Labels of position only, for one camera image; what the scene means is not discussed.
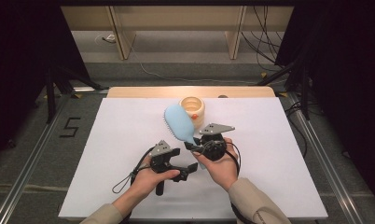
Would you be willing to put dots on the person's right hand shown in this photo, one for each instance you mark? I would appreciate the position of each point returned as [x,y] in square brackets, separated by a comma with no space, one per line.
[223,171]

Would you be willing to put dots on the light blue hairbrush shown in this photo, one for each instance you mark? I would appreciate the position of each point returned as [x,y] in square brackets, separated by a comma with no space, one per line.
[180,123]

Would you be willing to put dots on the cream ringed cup orange duck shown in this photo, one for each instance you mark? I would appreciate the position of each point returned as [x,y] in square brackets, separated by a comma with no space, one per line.
[193,107]

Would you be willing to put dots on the black curtain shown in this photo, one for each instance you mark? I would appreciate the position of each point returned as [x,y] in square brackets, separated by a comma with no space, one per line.
[20,62]
[347,62]

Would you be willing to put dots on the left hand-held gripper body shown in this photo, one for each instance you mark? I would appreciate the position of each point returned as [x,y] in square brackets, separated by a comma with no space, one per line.
[160,151]

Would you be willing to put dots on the white table mat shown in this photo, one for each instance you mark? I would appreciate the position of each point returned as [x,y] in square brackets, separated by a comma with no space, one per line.
[120,140]

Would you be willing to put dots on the black metal stand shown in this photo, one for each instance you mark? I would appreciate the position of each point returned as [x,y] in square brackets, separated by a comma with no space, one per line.
[50,99]
[305,93]

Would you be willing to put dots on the person's left hand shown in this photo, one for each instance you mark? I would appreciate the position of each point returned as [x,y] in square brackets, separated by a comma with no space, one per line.
[146,182]

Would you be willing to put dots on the beige wooden cabinet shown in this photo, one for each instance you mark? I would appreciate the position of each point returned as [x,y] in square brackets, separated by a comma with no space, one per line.
[176,18]

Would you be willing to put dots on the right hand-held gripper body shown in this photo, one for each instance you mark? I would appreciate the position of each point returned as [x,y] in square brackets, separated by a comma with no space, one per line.
[215,146]

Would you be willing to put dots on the aluminium floor rail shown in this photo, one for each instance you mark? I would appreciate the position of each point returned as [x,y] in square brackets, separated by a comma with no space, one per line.
[331,168]
[27,174]

